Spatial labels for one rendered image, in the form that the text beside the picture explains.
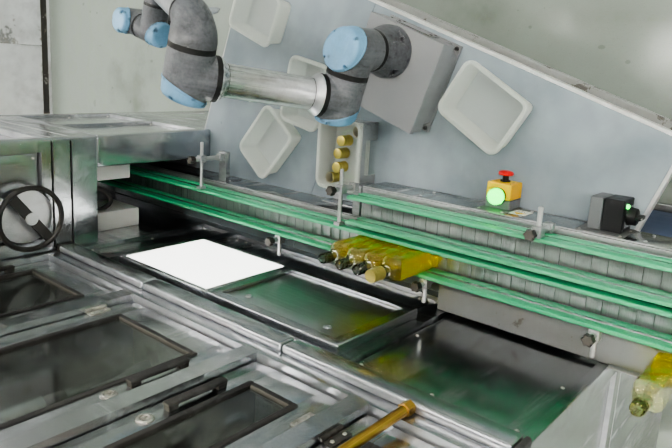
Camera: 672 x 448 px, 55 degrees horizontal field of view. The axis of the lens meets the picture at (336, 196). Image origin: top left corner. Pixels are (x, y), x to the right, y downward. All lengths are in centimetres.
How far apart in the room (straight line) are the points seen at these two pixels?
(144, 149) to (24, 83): 288
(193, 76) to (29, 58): 372
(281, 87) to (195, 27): 27
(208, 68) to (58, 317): 74
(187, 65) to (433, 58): 66
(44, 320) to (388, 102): 108
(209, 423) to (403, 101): 102
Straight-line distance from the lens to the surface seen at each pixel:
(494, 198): 173
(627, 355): 167
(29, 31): 524
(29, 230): 226
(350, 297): 181
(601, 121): 172
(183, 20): 157
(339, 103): 172
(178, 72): 157
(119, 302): 187
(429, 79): 181
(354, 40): 168
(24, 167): 224
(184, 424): 131
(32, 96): 526
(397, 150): 199
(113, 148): 236
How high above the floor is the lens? 239
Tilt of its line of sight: 49 degrees down
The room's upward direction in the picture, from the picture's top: 101 degrees counter-clockwise
